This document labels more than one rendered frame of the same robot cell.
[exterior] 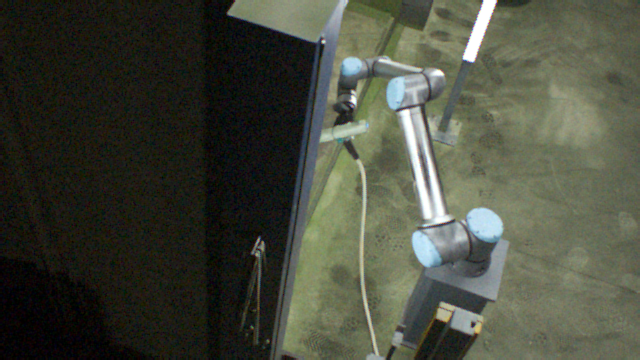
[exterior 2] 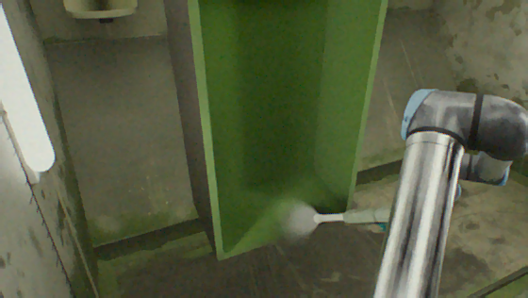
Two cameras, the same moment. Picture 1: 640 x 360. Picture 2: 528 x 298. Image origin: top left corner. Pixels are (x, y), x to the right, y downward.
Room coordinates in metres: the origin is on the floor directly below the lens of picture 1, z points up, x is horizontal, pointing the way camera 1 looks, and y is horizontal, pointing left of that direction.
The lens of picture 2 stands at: (1.37, -0.75, 1.49)
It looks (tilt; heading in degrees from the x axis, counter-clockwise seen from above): 26 degrees down; 51
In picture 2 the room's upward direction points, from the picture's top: 1 degrees counter-clockwise
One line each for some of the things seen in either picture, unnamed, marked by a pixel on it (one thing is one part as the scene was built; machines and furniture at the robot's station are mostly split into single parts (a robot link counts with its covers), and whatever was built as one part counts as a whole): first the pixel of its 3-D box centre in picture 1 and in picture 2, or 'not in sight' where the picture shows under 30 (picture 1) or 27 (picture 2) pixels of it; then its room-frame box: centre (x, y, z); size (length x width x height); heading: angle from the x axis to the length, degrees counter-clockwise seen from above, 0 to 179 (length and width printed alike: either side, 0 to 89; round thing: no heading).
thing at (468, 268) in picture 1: (470, 251); not in sight; (1.70, -0.70, 0.69); 0.19 x 0.19 x 0.10
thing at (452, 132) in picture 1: (442, 129); not in sight; (2.98, -0.71, 0.01); 0.20 x 0.20 x 0.01; 78
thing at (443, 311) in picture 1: (446, 339); not in sight; (0.91, -0.43, 1.42); 0.12 x 0.06 x 0.26; 78
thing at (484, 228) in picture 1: (478, 234); not in sight; (1.70, -0.69, 0.83); 0.17 x 0.15 x 0.18; 118
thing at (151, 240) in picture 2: not in sight; (321, 189); (2.77, 0.98, 0.11); 2.70 x 0.02 x 0.13; 168
